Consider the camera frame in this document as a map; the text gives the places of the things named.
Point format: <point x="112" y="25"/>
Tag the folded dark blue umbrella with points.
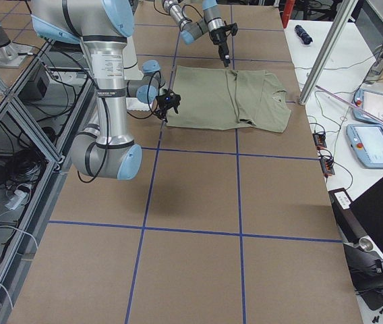
<point x="305" y="38"/>

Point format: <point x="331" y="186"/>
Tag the far blue teach pendant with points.
<point x="370" y="101"/>

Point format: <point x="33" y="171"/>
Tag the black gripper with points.
<point x="162" y="101"/>
<point x="218" y="36"/>

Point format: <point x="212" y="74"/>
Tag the wrist black camera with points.
<point x="231" y="29"/>

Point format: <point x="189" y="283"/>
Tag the blue teach pendant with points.
<point x="367" y="144"/>
<point x="370" y="101"/>

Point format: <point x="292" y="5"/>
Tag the aluminium frame post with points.
<point x="332" y="37"/>

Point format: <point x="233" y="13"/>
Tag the near blue teach pendant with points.
<point x="367" y="144"/>

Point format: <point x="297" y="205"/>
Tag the white reacher grabber stick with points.
<point x="351" y="105"/>

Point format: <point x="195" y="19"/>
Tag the black power strip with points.
<point x="326" y="158"/>

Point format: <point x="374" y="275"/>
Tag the olive green long-sleeve shirt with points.
<point x="224" y="99"/>

